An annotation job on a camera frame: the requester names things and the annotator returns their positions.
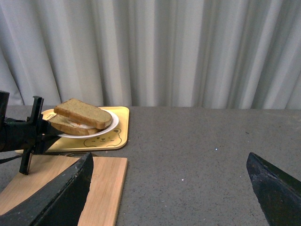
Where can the bread slice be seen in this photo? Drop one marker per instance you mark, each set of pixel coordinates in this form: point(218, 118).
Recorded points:
point(60, 122)
point(84, 113)

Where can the wooden cutting board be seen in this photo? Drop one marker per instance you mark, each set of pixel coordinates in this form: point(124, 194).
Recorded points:
point(101, 208)

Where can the white round plate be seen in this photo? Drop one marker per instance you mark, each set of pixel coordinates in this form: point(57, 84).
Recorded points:
point(48, 114)

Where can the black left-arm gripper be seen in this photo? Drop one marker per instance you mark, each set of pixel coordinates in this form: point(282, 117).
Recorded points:
point(26, 135)

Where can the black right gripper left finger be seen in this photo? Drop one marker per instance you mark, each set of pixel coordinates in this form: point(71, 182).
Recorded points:
point(59, 203)

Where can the yellow bear tray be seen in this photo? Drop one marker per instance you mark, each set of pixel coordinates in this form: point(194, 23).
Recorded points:
point(112, 140)

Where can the grey curtain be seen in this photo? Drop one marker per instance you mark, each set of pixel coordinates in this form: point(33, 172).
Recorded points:
point(210, 53)

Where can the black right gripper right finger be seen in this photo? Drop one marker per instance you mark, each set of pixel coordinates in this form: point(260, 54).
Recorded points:
point(278, 193)

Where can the white egg filling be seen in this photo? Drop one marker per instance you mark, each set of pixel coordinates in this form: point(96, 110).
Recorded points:
point(79, 125)

